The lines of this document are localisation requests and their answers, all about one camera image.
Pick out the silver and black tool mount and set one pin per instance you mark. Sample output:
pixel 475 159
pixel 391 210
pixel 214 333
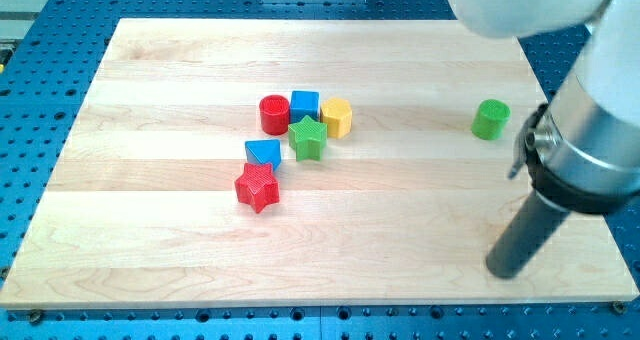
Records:
pixel 579 155

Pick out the blue cube block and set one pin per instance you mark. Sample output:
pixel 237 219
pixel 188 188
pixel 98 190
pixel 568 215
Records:
pixel 304 103

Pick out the yellow hexagon block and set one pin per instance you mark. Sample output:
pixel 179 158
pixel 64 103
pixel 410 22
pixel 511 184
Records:
pixel 337 114

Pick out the red star block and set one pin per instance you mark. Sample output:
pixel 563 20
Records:
pixel 257 186

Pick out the blue heart block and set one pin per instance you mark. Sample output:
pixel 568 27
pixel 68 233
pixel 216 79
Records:
pixel 263 152

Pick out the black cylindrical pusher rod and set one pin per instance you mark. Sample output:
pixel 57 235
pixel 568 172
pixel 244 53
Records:
pixel 534 223

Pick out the green star block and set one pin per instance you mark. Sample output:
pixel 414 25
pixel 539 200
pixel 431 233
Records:
pixel 307 138

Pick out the green cylinder block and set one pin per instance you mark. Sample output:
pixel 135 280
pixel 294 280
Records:
pixel 490 119

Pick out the red cylinder block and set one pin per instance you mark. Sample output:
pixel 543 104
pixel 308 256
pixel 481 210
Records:
pixel 274 114

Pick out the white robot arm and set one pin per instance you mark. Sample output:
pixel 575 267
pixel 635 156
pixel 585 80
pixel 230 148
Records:
pixel 607 66

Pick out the wooden board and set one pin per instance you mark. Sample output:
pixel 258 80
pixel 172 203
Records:
pixel 141 210

